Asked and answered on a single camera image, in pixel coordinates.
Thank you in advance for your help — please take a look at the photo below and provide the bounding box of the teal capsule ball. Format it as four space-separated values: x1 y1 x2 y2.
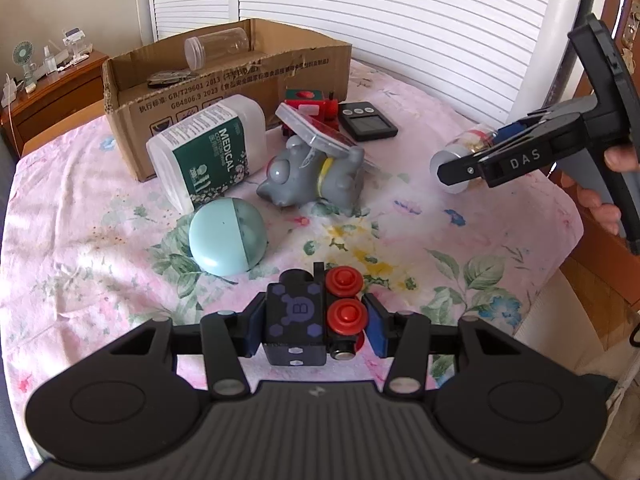
189 196 268 277

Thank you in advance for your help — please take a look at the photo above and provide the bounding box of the person's right hand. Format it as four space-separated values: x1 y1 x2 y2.
577 144 640 235

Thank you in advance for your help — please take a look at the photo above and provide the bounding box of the brown wooden nightstand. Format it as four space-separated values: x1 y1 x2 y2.
0 49 110 158

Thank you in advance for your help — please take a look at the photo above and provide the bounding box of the clear acrylic stand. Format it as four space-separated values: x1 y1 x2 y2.
60 27 93 63

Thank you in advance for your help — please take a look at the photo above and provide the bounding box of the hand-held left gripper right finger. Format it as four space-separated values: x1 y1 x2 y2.
361 292 531 396

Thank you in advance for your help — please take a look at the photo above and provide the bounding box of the grey cat toy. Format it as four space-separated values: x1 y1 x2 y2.
256 135 367 211

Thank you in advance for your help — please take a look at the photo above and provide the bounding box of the white green-labelled plastic container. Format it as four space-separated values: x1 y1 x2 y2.
146 94 268 213

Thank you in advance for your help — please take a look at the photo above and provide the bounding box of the white round post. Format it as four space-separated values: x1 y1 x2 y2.
510 0 591 121

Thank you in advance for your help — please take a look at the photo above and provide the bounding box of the black digital timer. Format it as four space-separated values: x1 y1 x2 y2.
338 102 399 142

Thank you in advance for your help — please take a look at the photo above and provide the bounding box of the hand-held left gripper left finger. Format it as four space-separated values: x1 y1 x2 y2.
107 292 266 400

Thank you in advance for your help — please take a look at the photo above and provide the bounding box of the brown cardboard box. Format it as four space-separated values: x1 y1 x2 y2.
101 18 353 182

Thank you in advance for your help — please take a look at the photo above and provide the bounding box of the red toy train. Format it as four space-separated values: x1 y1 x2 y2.
284 87 341 136

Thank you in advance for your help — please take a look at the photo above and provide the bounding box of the pink floral bed sheet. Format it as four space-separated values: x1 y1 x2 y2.
0 57 586 461

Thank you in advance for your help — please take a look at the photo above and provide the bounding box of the small white-lidded clear jar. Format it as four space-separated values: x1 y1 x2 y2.
430 124 501 195

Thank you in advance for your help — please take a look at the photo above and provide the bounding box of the pink plastic box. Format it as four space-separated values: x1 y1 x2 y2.
276 102 366 161

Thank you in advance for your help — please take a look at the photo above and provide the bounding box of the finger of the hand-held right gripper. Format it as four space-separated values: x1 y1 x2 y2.
437 152 483 187
487 109 561 148

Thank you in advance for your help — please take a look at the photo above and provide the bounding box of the small mint green fan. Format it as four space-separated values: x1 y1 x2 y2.
12 42 38 93

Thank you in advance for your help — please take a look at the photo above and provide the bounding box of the dark round tin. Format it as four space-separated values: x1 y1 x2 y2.
147 71 188 88

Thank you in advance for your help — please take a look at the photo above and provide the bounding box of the clear plastic jar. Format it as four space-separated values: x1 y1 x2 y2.
184 27 251 71

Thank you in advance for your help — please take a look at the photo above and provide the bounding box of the dark blue toy train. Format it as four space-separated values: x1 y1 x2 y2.
264 262 370 368

